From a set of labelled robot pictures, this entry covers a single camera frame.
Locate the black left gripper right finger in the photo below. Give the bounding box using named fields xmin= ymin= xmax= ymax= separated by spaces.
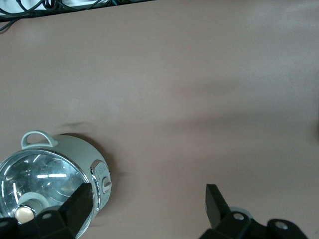
xmin=200 ymin=184 xmax=307 ymax=239

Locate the black cable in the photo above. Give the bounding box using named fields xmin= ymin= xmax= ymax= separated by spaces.
xmin=0 ymin=19 xmax=18 ymax=33
xmin=0 ymin=0 xmax=118 ymax=18

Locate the pale green electric pot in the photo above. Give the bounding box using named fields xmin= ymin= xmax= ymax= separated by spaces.
xmin=0 ymin=129 xmax=112 ymax=235

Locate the glass pot lid with knob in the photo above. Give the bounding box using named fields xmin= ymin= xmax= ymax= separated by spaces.
xmin=0 ymin=150 xmax=97 ymax=234

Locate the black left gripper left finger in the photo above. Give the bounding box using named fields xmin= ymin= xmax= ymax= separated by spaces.
xmin=0 ymin=182 xmax=94 ymax=239

